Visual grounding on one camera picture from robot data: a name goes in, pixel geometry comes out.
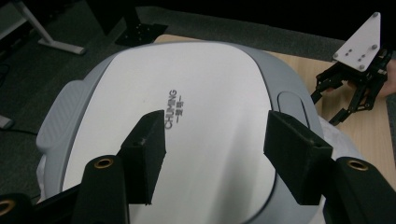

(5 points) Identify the white metal stand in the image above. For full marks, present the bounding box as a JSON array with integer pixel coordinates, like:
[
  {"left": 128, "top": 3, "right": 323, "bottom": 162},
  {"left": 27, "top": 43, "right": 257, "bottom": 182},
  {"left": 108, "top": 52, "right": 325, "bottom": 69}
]
[{"left": 0, "top": 0, "right": 87, "bottom": 131}]

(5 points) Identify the white and grey pedal bin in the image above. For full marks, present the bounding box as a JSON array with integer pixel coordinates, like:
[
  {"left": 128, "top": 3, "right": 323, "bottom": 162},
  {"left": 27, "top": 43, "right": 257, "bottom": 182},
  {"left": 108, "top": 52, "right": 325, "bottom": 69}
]
[{"left": 35, "top": 40, "right": 362, "bottom": 224}]

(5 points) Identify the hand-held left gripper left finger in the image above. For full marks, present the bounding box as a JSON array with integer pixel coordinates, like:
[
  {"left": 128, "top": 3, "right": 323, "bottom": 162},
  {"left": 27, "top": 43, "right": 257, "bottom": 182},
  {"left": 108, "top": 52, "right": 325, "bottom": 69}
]
[{"left": 117, "top": 109, "right": 167, "bottom": 206}]

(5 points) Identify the black stand with base plate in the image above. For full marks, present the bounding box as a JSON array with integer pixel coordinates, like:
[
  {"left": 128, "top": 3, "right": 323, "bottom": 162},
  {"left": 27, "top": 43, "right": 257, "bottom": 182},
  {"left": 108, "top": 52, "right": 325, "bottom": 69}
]
[{"left": 87, "top": 0, "right": 169, "bottom": 49}]

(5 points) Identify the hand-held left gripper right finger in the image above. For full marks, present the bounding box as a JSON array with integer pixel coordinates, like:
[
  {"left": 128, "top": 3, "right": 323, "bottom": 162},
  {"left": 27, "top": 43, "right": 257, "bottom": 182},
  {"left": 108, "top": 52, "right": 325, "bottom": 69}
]
[{"left": 262, "top": 109, "right": 334, "bottom": 206}]

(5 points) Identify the black floor cable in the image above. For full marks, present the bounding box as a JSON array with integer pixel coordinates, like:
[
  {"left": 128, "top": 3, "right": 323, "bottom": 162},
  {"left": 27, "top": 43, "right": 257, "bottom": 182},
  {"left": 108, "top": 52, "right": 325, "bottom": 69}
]
[{"left": 0, "top": 127, "right": 39, "bottom": 136}]

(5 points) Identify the white plastic bin liner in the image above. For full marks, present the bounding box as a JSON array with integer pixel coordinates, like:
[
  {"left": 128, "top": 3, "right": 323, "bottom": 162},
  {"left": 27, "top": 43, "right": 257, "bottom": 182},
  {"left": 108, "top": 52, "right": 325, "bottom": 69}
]
[{"left": 35, "top": 116, "right": 363, "bottom": 201}]

